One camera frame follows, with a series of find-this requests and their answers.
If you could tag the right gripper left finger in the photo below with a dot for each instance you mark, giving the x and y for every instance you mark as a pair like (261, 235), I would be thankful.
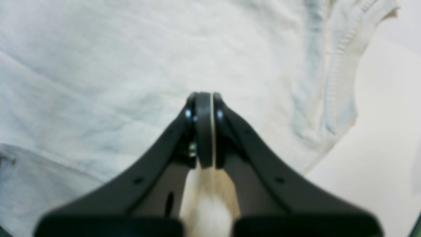
(145, 200)

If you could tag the grey t-shirt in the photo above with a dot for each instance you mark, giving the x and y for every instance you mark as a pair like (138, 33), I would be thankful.
(88, 85)

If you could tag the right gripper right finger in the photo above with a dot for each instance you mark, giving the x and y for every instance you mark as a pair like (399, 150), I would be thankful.
(274, 200)

